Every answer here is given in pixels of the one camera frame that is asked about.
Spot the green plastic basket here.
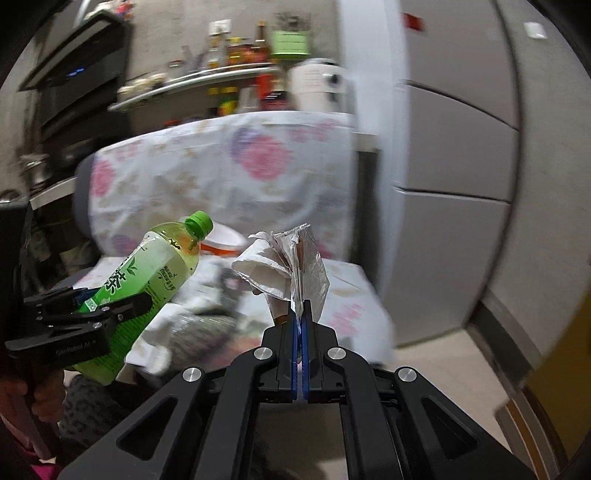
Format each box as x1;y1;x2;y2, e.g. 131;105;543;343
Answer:
271;28;309;57

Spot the steel cooking pot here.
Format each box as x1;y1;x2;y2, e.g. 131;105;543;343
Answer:
21;154;51;185

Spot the green tea bottle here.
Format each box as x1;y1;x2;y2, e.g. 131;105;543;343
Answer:
71;210;214;386

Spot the kitchen counter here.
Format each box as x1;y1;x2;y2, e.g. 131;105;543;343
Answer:
28;178;77;208

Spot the person's leg in patterned pants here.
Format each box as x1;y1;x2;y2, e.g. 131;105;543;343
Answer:
60;374;144;448

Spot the metal wall shelf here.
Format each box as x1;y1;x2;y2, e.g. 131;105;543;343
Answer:
108;62;282;112

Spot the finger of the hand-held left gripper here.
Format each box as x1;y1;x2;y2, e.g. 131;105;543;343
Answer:
23;287;93;319
76;293;153;326

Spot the dark brown sauce bottle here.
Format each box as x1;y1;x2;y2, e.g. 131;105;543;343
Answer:
253;21;271;63

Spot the yellow door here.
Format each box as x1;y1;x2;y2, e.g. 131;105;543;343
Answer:
522;318;591;462

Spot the white air fryer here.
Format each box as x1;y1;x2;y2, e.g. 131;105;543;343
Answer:
287;58;347;114

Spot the white bowl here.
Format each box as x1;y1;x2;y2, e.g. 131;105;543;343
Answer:
201;224;247;257

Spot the black range hood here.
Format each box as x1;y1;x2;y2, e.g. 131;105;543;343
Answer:
18;9;132;153

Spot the floral cloth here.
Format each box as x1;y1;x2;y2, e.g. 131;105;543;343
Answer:
88;111;398;370

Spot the orange sauce jar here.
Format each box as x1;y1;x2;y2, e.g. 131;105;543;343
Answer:
226;38;254;65

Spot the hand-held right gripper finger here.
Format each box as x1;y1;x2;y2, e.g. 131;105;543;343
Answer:
302;299;536;480
55;300;303;480

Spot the grey refrigerator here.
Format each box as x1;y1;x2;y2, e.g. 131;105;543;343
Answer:
337;0;525;349

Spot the small white side table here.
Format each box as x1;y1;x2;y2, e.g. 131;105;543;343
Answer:
353;131;379;153

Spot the person's left hand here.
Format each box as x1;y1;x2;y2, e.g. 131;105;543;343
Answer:
0;369;63;423

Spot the white paper tissue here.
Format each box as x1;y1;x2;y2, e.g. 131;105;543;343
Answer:
231;231;296;320

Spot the crumpled clear plastic bag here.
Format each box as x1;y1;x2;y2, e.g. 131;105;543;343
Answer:
127;302;245;374

